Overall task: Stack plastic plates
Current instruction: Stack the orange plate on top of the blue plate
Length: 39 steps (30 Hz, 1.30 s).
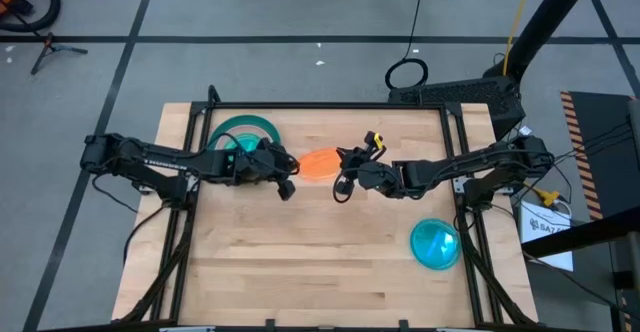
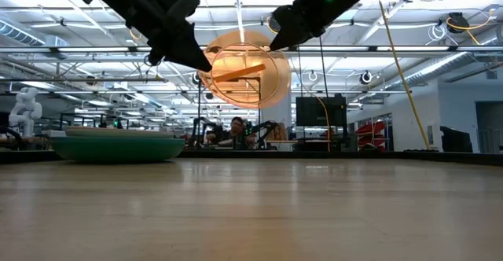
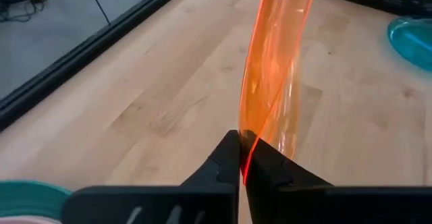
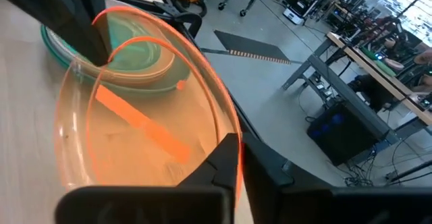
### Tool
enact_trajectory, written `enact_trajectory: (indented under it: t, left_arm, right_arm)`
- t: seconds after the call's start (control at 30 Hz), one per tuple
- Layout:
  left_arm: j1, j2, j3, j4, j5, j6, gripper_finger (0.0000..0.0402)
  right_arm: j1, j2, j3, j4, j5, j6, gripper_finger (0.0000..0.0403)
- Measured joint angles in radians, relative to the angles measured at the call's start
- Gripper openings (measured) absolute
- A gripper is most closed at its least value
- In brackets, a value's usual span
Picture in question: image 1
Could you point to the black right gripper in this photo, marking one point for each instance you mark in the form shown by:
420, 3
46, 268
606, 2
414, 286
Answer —
372, 174

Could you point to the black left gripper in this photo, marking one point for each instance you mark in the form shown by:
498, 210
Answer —
262, 164

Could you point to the large teal plastic plate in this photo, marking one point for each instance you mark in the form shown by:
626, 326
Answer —
245, 119

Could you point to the translucent orange plate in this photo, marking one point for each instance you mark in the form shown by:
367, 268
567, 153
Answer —
320, 164

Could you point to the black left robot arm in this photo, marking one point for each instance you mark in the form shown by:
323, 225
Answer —
160, 161

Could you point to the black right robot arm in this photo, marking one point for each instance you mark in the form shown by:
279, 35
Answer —
475, 164

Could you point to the small yellow tag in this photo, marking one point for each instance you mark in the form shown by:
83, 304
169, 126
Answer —
378, 140

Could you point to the black perforated computer case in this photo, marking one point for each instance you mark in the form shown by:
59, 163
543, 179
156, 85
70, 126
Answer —
460, 94

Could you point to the small white tag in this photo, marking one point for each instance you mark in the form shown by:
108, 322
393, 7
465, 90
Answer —
525, 131

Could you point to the white paper sign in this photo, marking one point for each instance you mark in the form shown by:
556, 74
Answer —
545, 232

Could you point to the black metal beam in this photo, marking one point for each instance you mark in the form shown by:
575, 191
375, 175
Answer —
575, 234

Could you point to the black hazard-striped floor mat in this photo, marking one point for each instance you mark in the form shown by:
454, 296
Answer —
600, 107

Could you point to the black tripod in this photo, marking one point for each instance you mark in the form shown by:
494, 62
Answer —
49, 44

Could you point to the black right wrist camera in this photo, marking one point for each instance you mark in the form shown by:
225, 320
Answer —
344, 188

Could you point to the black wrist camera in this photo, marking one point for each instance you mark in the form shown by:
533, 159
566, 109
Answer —
286, 190
344, 188

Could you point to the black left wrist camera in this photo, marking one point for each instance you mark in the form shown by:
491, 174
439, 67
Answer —
286, 190

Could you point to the black aluminium table frame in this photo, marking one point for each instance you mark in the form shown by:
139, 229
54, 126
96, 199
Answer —
325, 105

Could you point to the black camera pole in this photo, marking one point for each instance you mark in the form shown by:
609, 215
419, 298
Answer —
545, 17

